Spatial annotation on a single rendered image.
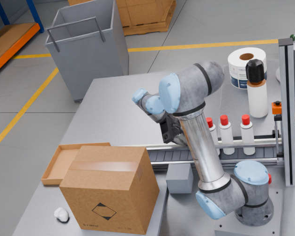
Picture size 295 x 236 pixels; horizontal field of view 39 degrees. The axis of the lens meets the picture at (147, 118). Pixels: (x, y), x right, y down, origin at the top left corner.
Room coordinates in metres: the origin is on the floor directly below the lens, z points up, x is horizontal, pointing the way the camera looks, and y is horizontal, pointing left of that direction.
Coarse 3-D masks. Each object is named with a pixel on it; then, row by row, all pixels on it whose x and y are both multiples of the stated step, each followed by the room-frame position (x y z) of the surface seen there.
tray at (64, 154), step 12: (72, 144) 1.81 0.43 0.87; (84, 144) 1.78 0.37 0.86; (96, 144) 1.76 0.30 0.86; (108, 144) 1.73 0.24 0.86; (60, 156) 1.78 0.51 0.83; (72, 156) 1.75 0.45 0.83; (48, 168) 1.68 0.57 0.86; (60, 168) 1.68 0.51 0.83; (48, 180) 1.58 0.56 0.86; (60, 180) 1.56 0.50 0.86
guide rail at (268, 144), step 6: (228, 144) 1.35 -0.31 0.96; (234, 144) 1.34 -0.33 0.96; (240, 144) 1.33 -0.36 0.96; (246, 144) 1.32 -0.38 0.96; (252, 144) 1.31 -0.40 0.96; (258, 144) 1.30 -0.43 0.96; (264, 144) 1.29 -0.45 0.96; (270, 144) 1.28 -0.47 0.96; (150, 150) 1.47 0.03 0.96; (156, 150) 1.46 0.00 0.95; (162, 150) 1.45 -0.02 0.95; (168, 150) 1.44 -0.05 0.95; (174, 150) 1.43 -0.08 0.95
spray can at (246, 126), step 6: (246, 114) 1.36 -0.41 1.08; (246, 120) 1.34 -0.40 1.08; (240, 126) 1.36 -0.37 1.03; (246, 126) 1.33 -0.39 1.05; (252, 126) 1.34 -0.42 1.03; (246, 132) 1.33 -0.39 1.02; (252, 132) 1.33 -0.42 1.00; (246, 138) 1.33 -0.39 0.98; (252, 138) 1.33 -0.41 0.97; (246, 150) 1.33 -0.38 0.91; (252, 150) 1.33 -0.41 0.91
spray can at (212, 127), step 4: (208, 120) 1.40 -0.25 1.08; (212, 120) 1.40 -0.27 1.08; (208, 124) 1.39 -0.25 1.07; (212, 124) 1.39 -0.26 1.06; (212, 128) 1.39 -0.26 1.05; (212, 132) 1.38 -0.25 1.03; (216, 132) 1.40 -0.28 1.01; (212, 136) 1.38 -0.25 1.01; (216, 136) 1.39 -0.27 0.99; (216, 140) 1.39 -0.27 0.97; (216, 144) 1.38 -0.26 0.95
